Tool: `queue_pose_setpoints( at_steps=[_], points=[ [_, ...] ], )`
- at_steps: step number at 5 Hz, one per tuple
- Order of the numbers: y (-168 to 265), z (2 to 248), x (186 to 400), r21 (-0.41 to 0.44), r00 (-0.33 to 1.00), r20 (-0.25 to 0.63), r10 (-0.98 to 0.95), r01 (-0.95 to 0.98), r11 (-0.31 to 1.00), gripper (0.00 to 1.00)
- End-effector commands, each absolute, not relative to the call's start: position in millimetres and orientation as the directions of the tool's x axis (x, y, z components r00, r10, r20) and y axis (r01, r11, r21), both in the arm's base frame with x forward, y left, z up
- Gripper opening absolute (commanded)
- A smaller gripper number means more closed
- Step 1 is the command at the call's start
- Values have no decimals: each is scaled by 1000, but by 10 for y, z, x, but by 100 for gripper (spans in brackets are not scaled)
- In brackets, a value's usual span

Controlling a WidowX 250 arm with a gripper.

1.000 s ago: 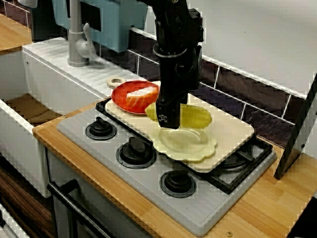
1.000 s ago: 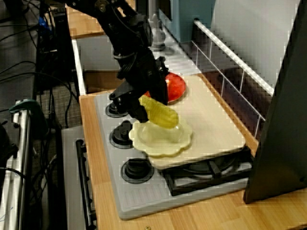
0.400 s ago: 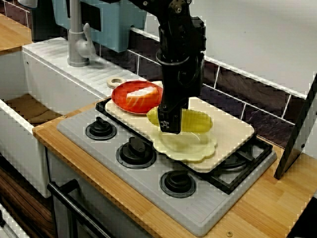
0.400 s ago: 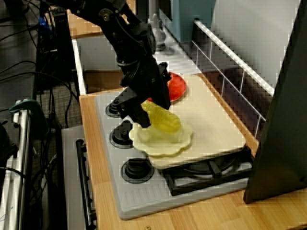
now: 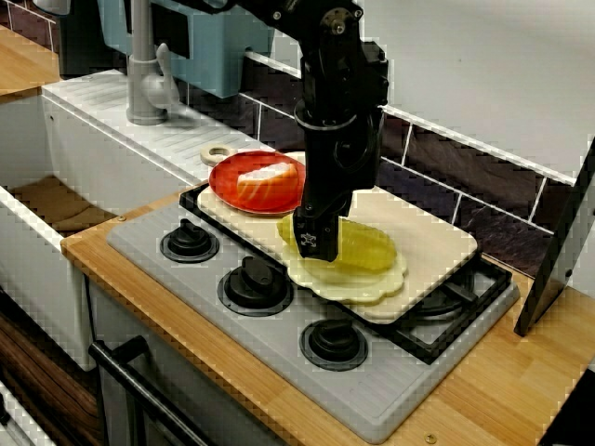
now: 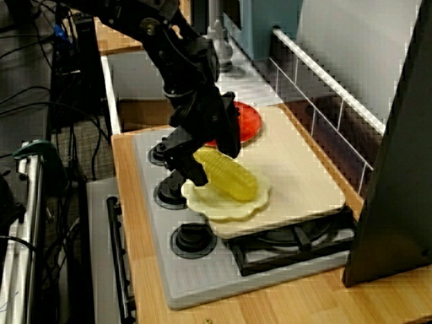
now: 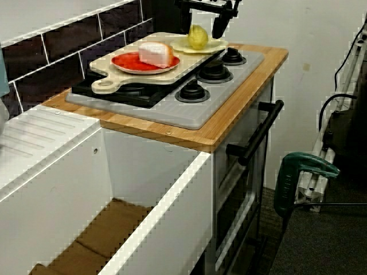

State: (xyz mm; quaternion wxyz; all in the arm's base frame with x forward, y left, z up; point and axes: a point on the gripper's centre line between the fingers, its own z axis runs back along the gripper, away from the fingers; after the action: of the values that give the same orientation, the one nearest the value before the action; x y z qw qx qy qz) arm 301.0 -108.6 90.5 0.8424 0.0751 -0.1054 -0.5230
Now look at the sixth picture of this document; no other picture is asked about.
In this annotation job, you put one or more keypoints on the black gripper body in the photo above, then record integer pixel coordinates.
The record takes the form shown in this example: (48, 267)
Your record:
(199, 114)

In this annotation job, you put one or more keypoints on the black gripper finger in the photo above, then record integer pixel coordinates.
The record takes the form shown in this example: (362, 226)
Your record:
(229, 131)
(184, 158)

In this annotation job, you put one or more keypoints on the yellow toy corn cob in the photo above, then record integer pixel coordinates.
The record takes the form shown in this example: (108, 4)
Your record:
(233, 179)

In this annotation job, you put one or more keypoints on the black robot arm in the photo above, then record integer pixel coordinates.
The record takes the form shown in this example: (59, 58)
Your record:
(168, 50)

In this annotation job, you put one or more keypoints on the red round plate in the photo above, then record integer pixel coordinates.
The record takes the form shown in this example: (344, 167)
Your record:
(249, 125)

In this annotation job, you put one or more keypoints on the black stove knob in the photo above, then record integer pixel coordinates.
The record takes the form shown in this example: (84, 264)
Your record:
(194, 241)
(168, 197)
(155, 156)

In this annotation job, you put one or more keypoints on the cream scalloped plate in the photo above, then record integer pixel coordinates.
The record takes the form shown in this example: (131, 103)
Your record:
(216, 211)

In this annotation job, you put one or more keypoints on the grey toy faucet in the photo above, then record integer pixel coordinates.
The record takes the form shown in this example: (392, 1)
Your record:
(225, 50)

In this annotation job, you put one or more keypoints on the white sink basin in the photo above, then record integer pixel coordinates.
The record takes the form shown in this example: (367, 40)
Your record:
(131, 77)

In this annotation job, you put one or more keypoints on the wooden cutting board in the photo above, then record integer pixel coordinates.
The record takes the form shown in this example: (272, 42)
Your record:
(303, 175)

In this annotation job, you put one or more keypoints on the black stand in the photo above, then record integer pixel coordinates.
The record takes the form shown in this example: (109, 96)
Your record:
(91, 77)

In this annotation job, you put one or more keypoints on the grey oven door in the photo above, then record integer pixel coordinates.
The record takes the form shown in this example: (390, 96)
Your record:
(98, 236)

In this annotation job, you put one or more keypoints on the teal box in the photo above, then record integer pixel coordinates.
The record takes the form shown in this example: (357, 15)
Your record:
(266, 20)

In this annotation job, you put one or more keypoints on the grey toy stove top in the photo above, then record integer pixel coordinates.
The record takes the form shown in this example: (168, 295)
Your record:
(202, 280)

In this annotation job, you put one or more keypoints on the black burner grate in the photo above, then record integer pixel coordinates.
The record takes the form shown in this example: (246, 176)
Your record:
(293, 251)

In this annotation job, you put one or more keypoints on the green clamp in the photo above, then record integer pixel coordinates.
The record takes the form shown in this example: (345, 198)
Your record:
(37, 146)

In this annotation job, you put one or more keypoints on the blue plastic object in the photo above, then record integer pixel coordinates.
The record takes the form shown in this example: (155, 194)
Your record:
(62, 33)

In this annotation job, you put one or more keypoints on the dark slanted panel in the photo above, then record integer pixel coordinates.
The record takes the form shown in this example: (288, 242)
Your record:
(398, 168)

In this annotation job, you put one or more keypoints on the aluminium frame rail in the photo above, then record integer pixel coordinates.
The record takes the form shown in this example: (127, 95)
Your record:
(20, 253)

